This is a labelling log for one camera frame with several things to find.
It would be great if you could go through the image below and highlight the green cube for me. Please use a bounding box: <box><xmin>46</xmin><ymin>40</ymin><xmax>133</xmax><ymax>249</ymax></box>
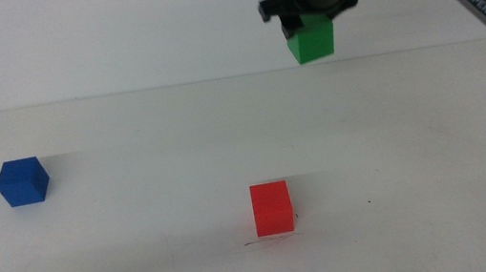
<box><xmin>282</xmin><ymin>10</ymin><xmax>340</xmax><ymax>68</ymax></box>

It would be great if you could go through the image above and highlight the blue cube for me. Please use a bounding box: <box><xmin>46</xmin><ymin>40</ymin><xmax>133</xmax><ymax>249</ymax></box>
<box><xmin>0</xmin><ymin>154</ymin><xmax>53</xmax><ymax>210</ymax></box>

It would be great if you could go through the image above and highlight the red cube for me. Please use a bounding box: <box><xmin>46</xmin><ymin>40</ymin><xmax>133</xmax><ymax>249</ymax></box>
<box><xmin>247</xmin><ymin>178</ymin><xmax>298</xmax><ymax>239</ymax></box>

